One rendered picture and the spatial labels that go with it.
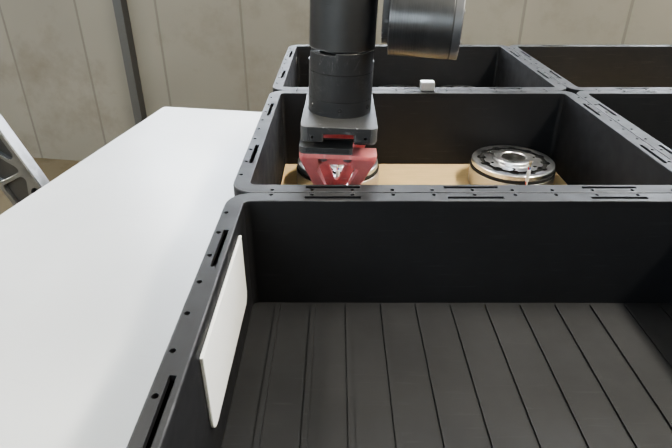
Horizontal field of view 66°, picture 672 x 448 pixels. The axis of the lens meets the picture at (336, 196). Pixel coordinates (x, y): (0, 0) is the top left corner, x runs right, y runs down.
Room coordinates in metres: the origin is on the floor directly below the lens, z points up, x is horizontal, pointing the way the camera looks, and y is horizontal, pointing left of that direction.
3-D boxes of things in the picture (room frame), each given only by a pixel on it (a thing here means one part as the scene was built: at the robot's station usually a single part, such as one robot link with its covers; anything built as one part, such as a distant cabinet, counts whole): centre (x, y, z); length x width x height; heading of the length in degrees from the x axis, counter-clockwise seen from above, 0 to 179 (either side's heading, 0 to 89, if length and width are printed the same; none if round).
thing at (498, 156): (0.60, -0.22, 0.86); 0.05 x 0.05 x 0.01
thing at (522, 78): (0.83, -0.11, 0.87); 0.40 x 0.30 x 0.11; 90
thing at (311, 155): (0.45, 0.00, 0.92); 0.07 x 0.07 x 0.09; 89
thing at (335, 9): (0.46, -0.01, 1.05); 0.07 x 0.06 x 0.07; 80
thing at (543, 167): (0.60, -0.22, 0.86); 0.10 x 0.10 x 0.01
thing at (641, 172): (0.53, -0.11, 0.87); 0.40 x 0.30 x 0.11; 90
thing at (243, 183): (0.53, -0.11, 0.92); 0.40 x 0.30 x 0.02; 90
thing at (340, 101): (0.46, 0.00, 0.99); 0.10 x 0.07 x 0.07; 179
